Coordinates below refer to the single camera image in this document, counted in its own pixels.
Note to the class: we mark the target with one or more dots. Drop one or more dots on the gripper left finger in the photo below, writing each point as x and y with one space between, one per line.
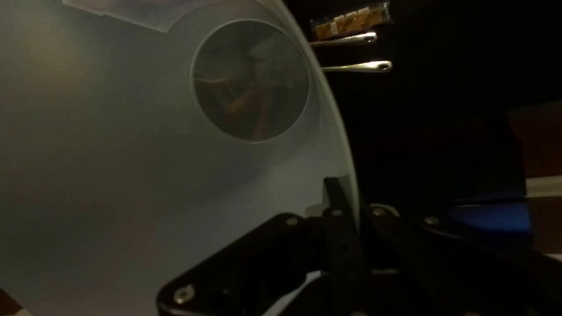
246 263

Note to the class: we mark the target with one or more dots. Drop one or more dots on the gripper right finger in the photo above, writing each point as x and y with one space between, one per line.
461 272

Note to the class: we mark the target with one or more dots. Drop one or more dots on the clear plastic bin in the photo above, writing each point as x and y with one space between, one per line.
109 153

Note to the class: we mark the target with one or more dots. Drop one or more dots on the blue plastic object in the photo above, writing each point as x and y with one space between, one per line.
496 219

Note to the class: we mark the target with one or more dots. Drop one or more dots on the brown snack packet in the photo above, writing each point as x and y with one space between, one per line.
351 19

